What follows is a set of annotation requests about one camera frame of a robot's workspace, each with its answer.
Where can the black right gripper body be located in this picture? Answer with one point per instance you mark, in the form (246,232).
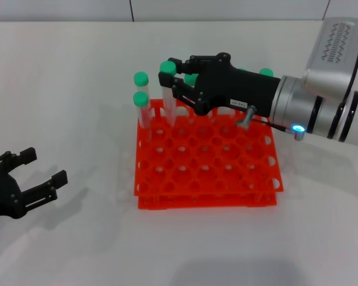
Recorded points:
(232,86)

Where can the orange test tube rack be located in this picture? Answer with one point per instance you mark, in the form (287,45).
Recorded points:
(179,178)

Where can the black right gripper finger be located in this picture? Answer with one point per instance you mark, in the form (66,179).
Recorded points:
(188,64)
(167,80)

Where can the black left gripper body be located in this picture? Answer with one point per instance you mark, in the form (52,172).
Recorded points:
(3,193)

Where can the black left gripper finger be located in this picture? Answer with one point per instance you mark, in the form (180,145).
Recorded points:
(28,155)
(59,180)

